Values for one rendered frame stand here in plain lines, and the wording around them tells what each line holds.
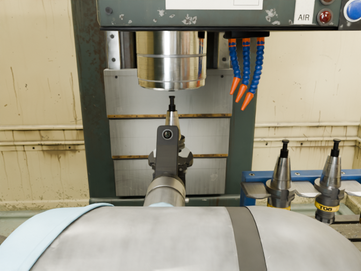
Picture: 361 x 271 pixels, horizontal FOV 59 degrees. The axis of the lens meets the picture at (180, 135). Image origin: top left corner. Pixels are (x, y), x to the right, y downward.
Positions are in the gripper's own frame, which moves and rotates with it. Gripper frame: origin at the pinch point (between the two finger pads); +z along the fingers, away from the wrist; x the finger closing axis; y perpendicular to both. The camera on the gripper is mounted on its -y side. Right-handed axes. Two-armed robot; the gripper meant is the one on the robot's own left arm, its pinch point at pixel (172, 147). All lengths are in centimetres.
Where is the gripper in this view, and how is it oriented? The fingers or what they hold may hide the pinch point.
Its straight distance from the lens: 81.1
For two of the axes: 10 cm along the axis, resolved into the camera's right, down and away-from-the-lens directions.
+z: 0.4, -3.1, 9.5
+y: 0.0, 9.5, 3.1
